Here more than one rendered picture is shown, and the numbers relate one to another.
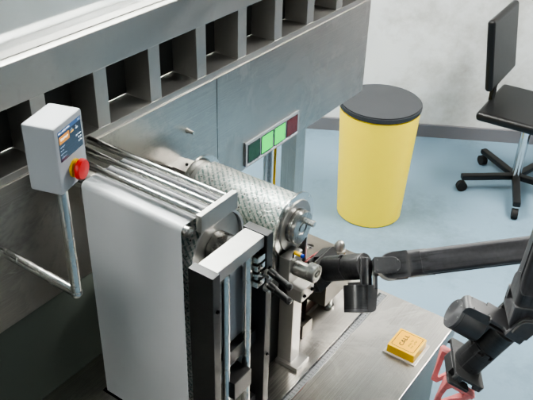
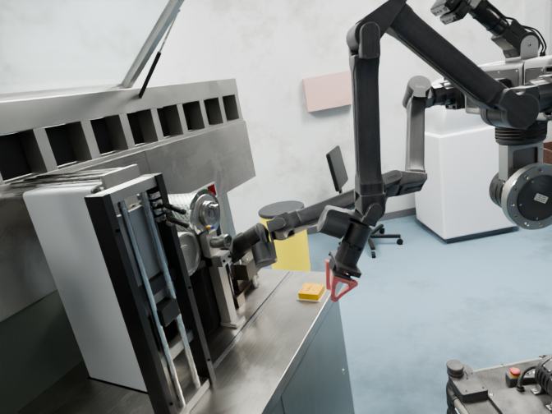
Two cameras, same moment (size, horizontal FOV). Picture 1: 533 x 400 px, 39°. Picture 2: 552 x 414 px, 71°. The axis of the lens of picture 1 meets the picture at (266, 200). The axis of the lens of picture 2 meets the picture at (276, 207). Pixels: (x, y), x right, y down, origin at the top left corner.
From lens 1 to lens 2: 0.64 m
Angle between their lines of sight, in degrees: 17
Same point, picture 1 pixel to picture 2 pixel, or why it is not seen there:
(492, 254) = (344, 200)
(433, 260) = (306, 213)
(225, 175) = not seen: hidden behind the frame
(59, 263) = (29, 275)
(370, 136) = not seen: hidden behind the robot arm
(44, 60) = not seen: outside the picture
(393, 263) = (279, 222)
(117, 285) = (68, 272)
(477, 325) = (341, 222)
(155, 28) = (83, 108)
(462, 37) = (318, 175)
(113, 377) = (90, 361)
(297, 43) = (201, 138)
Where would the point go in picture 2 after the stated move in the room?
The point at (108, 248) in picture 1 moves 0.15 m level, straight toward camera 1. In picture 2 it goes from (53, 241) to (44, 262)
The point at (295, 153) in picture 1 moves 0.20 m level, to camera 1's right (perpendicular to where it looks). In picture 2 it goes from (227, 224) to (263, 217)
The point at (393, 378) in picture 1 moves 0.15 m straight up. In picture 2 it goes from (306, 312) to (299, 268)
